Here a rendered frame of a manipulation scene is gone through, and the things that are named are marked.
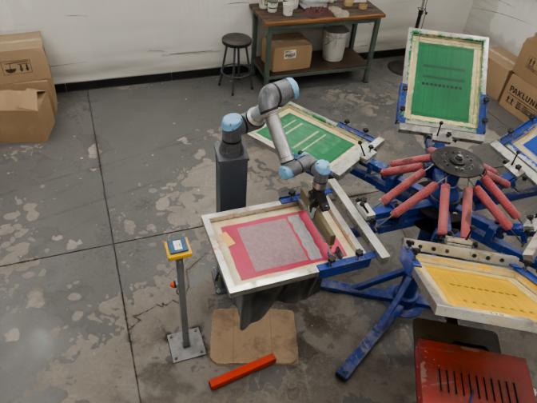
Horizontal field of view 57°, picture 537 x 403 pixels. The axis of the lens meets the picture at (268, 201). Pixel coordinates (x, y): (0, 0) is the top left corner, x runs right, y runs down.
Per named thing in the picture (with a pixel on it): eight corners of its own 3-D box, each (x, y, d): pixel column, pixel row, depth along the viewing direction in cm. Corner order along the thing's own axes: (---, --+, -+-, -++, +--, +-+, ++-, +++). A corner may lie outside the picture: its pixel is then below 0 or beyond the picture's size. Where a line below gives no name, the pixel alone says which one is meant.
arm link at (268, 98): (256, 85, 239) (291, 180, 246) (274, 80, 244) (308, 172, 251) (245, 92, 249) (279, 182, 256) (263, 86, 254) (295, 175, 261)
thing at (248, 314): (244, 331, 279) (246, 283, 251) (241, 325, 282) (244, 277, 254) (317, 311, 293) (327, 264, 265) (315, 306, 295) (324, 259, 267)
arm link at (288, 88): (232, 119, 292) (272, 78, 245) (252, 112, 300) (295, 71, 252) (240, 137, 292) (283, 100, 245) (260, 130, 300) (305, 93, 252)
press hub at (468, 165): (393, 329, 349) (451, 181, 261) (367, 287, 376) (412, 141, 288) (439, 315, 361) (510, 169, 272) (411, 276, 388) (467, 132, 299)
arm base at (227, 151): (216, 145, 299) (216, 131, 292) (240, 142, 302) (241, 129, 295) (220, 159, 288) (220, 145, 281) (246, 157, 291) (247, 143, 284)
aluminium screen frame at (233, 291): (229, 298, 243) (229, 293, 241) (200, 220, 284) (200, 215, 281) (368, 264, 266) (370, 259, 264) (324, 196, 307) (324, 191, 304)
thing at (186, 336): (173, 363, 319) (161, 265, 256) (166, 335, 334) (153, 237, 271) (206, 354, 325) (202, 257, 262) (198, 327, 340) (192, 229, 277)
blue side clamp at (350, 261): (319, 279, 257) (320, 270, 253) (315, 272, 261) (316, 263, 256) (368, 266, 266) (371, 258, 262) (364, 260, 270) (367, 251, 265)
